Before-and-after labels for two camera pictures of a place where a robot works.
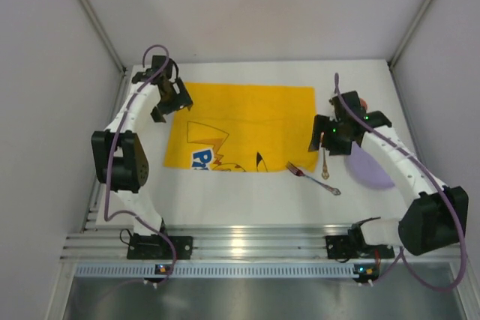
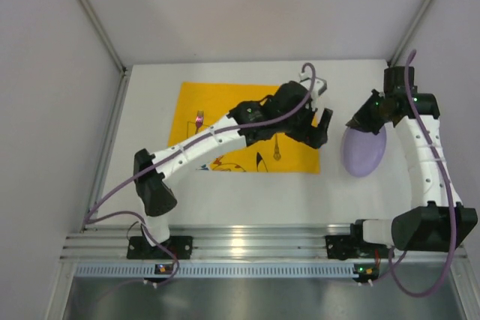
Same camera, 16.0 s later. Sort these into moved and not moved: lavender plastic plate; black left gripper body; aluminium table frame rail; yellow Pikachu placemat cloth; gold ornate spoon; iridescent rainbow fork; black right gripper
Moved: lavender plastic plate; black left gripper body; gold ornate spoon; black right gripper; iridescent rainbow fork
Not moved: yellow Pikachu placemat cloth; aluminium table frame rail
